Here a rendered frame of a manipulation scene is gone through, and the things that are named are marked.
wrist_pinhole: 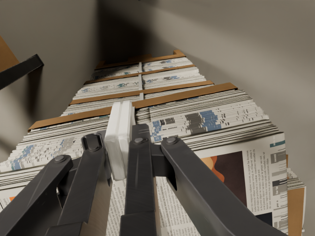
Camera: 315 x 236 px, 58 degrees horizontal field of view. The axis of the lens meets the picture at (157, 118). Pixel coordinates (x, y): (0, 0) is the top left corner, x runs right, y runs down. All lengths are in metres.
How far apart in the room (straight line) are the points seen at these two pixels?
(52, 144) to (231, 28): 1.12
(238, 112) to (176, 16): 0.98
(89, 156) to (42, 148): 0.29
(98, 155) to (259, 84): 1.39
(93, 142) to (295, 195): 0.95
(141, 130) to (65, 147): 0.25
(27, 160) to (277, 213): 0.34
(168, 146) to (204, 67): 1.27
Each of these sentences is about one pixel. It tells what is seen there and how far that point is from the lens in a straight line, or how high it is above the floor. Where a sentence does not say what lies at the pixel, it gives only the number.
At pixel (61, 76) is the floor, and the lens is 1.43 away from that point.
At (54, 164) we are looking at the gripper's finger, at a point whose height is 1.21.
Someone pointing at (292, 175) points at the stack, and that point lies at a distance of 1.11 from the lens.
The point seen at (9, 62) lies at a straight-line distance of 1.49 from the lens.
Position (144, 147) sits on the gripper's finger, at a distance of 0.16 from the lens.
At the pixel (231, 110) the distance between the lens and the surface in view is 0.43.
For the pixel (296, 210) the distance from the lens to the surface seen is 1.11.
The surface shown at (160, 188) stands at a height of 1.06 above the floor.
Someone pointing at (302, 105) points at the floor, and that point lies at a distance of 1.66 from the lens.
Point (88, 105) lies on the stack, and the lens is 0.72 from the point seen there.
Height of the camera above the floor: 1.35
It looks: 68 degrees down
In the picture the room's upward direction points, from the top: 170 degrees clockwise
